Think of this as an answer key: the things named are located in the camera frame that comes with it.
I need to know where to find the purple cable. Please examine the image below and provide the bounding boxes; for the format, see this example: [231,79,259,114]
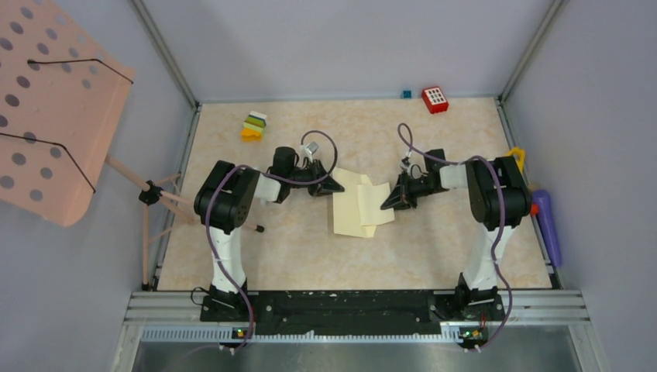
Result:
[204,129,340,355]
[397,122,514,353]

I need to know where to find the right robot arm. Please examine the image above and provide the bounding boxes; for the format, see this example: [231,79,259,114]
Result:
[380,149,532,319]

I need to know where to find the yellow envelope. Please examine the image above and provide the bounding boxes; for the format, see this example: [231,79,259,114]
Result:
[332,167,376,238]

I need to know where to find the pink perforated music stand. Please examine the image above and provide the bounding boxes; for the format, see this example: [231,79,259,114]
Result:
[0,0,266,288]

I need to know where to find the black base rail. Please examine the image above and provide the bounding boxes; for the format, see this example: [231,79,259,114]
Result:
[123,290,591,353]

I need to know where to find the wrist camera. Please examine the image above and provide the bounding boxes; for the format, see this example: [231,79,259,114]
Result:
[300,142,319,162]
[400,150,414,174]

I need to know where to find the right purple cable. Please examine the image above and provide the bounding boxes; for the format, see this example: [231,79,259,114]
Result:
[397,122,514,353]

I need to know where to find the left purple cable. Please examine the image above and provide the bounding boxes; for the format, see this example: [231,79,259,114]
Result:
[204,129,340,355]

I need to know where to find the stacked colourful toy blocks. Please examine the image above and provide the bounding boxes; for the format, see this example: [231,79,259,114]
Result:
[240,111,267,142]

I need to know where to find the yellow green toy block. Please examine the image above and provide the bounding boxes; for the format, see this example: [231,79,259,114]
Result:
[506,146,526,174]

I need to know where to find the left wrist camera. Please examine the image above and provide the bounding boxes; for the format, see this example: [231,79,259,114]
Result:
[300,142,319,162]

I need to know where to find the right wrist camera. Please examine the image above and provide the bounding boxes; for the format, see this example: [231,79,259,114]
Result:
[400,150,414,174]

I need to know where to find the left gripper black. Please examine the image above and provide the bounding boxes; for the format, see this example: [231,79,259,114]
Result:
[287,159,345,197]

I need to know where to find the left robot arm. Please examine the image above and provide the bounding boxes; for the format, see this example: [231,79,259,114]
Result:
[194,146,345,321]

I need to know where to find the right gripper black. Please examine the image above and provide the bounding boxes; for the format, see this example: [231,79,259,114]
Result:
[381,170,444,211]

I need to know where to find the letter sheet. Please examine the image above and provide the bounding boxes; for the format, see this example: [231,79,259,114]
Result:
[357,183,395,226]

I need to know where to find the red toy block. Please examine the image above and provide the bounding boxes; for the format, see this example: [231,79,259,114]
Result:
[421,86,449,115]

